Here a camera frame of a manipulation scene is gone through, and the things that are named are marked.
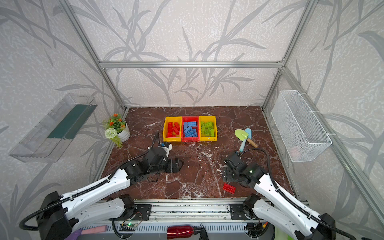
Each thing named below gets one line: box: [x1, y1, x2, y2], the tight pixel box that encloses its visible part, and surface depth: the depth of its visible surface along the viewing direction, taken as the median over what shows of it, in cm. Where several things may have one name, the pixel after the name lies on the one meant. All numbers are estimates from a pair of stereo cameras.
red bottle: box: [167, 225, 194, 240], surface depth 67 cm
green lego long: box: [201, 125, 215, 137], surface depth 105 cm
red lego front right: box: [222, 183, 236, 194], surface depth 82 cm
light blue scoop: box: [239, 128, 252, 152], surface depth 104 cm
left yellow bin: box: [162, 116, 182, 142], surface depth 104 cm
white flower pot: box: [117, 120, 130, 142], surface depth 96 cm
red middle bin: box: [181, 116, 200, 142], surface depth 102 cm
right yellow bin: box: [199, 116, 218, 142], surface depth 101 cm
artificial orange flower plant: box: [103, 113, 126, 148], surface depth 93 cm
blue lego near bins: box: [186, 121, 197, 126], surface depth 107 cm
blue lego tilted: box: [184, 126, 198, 137], surface depth 104 cm
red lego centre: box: [166, 121, 180, 138], surface depth 107 cm
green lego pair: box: [200, 121, 214, 129], surface depth 107 cm
